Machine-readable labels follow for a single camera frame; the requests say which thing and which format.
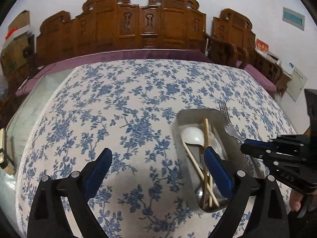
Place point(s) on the large cardboard box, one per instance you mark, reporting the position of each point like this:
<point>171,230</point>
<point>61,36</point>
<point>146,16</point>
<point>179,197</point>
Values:
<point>18,59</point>

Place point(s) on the white plastic ladle spoon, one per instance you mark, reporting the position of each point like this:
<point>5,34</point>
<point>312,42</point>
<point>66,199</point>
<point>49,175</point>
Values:
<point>193,135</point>

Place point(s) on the white wall cover panel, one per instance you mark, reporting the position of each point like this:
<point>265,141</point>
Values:
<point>297,84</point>

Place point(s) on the small box on table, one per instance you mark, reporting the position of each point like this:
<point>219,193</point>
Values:
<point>7,163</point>

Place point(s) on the carved wooden sofa bench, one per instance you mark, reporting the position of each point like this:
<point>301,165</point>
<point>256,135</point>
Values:
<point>114,25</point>

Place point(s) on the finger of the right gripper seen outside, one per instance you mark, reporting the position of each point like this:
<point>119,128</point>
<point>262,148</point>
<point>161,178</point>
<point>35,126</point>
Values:
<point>257,149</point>

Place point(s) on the person right hand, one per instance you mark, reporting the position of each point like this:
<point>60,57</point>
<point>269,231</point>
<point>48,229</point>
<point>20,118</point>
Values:
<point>295,200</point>

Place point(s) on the wooden side table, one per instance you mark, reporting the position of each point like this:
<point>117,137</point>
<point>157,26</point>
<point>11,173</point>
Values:
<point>273,72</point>

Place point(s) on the metal rectangular tray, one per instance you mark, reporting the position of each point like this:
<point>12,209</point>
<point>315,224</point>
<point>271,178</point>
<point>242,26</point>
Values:
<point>230,147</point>

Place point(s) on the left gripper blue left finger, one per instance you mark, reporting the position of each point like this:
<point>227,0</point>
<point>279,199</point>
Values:
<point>47,216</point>

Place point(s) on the top cardboard box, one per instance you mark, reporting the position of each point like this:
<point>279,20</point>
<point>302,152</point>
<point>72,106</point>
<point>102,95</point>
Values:
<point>23,19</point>

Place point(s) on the purple armchair cushion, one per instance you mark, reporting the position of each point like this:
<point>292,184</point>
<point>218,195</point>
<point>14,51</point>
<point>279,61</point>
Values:
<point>268,86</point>

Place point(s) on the metal fork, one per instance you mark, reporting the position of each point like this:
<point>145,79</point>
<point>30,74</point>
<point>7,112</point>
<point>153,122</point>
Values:
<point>229,127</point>

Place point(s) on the grey wall electrical panel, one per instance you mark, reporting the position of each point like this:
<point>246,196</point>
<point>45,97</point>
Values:
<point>293,18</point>

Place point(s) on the metal smiley spoon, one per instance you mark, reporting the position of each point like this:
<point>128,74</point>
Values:
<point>202,194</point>

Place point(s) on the white router box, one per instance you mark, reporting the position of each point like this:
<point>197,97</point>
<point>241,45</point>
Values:
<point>287,67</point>

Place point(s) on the red gift box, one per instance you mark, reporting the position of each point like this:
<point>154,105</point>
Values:
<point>261,46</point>

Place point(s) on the purple sofa cushion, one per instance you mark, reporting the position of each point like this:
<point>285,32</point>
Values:
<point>132,54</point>

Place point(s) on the carved wooden armchair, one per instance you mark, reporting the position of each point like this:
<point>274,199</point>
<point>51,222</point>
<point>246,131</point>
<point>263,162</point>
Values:
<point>236,29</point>

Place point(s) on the blue floral tablecloth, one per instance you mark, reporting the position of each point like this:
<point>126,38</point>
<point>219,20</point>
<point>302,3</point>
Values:
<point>129,106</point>

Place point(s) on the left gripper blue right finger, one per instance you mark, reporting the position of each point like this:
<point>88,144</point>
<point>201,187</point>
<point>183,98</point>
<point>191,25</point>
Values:
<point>268,217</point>

